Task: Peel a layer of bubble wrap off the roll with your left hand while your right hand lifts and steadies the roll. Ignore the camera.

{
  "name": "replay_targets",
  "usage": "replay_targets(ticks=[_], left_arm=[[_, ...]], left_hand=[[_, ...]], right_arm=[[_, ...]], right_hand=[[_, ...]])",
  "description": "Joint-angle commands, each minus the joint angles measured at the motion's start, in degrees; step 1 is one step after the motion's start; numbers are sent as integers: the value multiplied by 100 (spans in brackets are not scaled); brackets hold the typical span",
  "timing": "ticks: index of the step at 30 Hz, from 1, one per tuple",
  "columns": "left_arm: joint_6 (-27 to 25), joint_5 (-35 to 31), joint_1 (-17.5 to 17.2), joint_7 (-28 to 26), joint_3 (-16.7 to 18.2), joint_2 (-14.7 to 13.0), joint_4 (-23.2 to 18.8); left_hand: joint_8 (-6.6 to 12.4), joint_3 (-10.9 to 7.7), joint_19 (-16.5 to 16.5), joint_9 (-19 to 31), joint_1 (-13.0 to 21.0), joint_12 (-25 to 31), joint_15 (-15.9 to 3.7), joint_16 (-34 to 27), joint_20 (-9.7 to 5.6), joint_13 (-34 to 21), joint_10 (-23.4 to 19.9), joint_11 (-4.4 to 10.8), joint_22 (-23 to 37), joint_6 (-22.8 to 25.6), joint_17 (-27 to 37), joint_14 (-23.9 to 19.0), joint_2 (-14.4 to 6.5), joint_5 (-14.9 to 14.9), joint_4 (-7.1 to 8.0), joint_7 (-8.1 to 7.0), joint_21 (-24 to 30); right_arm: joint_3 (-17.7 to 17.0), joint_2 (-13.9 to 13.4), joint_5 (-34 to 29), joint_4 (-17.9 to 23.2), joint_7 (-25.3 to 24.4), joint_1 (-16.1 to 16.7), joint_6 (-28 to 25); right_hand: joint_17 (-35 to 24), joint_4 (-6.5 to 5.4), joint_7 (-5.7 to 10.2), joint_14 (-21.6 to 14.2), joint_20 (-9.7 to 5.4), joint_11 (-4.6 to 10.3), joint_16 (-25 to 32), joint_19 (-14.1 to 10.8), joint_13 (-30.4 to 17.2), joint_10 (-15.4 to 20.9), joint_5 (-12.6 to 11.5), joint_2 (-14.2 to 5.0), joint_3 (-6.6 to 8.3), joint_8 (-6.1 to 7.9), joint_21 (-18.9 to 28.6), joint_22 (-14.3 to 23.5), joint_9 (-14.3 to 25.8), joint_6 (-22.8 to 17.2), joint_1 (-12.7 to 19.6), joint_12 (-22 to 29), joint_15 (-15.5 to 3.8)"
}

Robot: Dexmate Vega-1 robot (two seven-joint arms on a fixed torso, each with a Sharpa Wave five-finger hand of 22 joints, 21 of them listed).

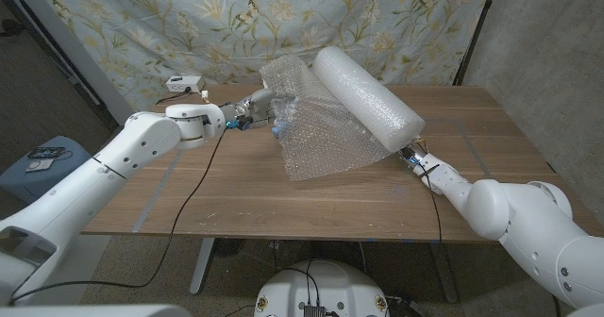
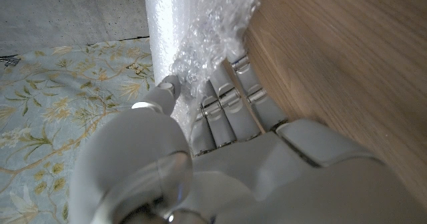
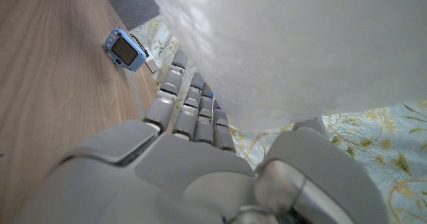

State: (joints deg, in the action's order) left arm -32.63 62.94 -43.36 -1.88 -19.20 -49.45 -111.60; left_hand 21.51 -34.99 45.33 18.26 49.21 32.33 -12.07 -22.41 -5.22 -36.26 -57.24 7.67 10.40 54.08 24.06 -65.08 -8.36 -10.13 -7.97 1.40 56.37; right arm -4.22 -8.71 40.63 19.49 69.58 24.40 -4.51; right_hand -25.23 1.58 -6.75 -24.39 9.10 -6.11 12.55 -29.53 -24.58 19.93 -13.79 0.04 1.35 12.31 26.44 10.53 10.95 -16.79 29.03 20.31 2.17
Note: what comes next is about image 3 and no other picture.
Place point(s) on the floral printed backdrop cloth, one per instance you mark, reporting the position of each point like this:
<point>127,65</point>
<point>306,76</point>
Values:
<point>367,144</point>

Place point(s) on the white power strip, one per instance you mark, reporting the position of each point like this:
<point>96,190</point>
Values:
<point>151,63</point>

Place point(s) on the small blue toy camera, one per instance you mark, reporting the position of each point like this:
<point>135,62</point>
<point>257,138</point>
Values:
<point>125,50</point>

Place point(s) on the bubble wrap roll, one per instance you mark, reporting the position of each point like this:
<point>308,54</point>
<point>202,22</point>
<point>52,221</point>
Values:
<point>293,47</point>

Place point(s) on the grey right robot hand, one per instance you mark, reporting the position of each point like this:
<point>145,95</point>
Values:
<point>187,177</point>

